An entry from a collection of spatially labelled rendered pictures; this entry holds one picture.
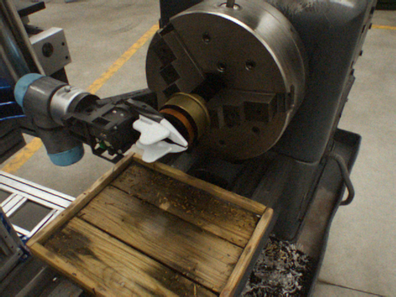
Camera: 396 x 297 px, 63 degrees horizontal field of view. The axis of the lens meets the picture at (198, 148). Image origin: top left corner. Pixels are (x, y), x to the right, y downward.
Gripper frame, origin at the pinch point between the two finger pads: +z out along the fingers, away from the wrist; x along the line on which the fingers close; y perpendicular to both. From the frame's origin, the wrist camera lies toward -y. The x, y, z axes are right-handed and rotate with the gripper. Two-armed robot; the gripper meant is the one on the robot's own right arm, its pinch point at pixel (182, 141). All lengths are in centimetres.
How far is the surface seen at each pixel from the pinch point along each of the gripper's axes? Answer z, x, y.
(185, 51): -8.3, 8.0, -14.0
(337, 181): 23, -55, -65
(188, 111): -1.2, 3.3, -3.7
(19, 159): -158, -108, -40
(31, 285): -16.2, -22.0, 24.7
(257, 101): 7.4, 3.6, -11.6
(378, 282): 54, -109, -71
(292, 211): 15, -40, -31
